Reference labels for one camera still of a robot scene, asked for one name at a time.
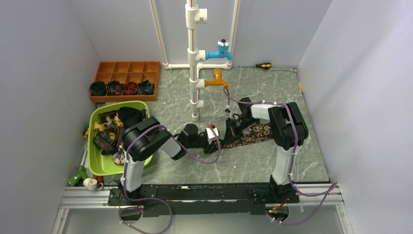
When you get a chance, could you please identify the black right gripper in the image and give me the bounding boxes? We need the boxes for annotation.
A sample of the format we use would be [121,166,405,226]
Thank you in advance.
[223,117,258,146]

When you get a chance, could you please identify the brown floral tie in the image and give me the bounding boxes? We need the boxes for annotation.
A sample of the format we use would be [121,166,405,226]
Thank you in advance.
[220,123,272,149]

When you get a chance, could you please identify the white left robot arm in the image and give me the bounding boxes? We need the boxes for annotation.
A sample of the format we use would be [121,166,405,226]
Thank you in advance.
[119,117,222,205]

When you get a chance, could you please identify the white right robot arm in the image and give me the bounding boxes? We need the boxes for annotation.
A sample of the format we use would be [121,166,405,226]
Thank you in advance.
[222,97,309,202]

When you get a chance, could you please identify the pile of floral ties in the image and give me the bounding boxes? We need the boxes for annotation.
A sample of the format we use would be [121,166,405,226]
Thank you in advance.
[93,107,149,165]

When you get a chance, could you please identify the orange plastic faucet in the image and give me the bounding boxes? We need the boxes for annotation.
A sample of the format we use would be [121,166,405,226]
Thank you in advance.
[205,69,229,88]

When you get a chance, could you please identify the yellow black screwdriver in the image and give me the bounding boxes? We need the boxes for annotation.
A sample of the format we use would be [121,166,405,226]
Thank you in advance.
[239,62,272,70]

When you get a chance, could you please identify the silver wrench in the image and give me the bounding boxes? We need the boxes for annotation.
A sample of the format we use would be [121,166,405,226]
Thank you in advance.
[263,67,298,73]

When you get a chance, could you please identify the blue plastic faucet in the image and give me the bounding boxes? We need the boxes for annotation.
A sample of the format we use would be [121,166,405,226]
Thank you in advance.
[206,39,233,61]

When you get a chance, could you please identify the teal black rolled tie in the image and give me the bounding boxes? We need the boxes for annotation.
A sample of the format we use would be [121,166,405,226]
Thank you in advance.
[137,79,154,95]

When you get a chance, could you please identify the red black rolled tie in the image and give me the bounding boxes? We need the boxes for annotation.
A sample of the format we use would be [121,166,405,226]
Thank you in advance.
[123,81,139,96]

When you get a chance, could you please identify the green plastic basin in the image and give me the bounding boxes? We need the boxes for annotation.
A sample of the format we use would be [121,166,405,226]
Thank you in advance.
[87,100,150,176]

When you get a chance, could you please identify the orange wooden compartment tray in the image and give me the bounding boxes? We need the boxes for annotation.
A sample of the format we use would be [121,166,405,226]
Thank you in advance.
[89,61,161,103]

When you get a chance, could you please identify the white PVC pipe assembly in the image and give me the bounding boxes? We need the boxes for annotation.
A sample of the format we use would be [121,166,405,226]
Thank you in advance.
[149,0,240,122]

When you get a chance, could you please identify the dark green rolled tie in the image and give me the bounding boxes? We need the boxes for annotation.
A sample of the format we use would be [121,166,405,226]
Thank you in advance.
[90,81,107,96]

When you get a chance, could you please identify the green plastic faucet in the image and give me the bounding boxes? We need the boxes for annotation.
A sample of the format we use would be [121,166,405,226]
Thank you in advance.
[68,165,88,187]

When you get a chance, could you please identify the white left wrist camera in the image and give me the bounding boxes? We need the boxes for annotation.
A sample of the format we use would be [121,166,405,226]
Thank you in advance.
[206,128,220,142]

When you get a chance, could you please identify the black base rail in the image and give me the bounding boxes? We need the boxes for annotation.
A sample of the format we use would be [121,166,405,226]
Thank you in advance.
[108,182,300,217]

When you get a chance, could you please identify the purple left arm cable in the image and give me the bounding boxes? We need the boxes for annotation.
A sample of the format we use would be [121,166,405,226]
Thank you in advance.
[118,124,223,234]

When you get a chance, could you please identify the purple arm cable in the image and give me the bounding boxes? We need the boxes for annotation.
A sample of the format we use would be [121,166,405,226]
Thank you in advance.
[118,124,223,234]
[223,88,339,226]

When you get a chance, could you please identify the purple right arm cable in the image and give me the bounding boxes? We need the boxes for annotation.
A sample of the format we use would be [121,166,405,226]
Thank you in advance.
[223,88,339,226]

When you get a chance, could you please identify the yellow black tool handle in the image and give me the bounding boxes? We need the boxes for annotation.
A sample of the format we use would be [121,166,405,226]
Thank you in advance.
[83,127,90,138]

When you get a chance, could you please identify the aluminium frame rail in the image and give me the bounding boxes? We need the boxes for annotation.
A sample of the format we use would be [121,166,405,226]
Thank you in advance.
[60,183,344,209]

